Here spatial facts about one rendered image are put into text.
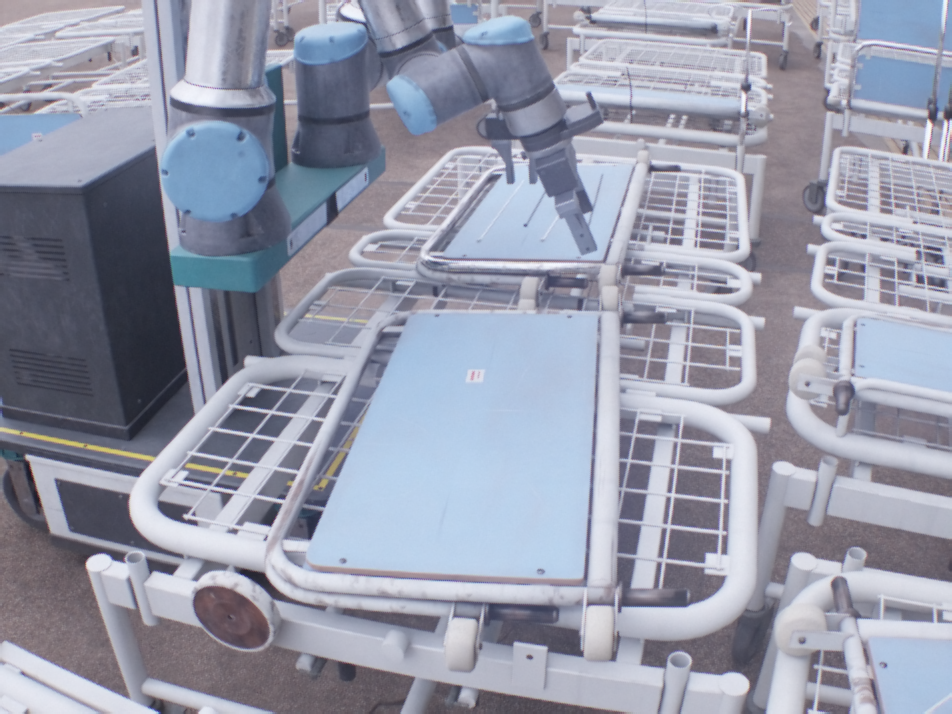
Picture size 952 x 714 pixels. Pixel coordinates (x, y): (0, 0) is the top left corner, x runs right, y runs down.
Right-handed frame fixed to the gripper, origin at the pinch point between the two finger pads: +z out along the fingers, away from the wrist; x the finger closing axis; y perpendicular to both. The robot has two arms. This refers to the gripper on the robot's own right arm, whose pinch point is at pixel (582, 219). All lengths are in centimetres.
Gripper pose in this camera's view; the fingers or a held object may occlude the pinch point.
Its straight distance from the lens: 145.6
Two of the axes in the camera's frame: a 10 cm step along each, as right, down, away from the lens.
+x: -0.9, 5.6, -8.2
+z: 4.3, 7.7, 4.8
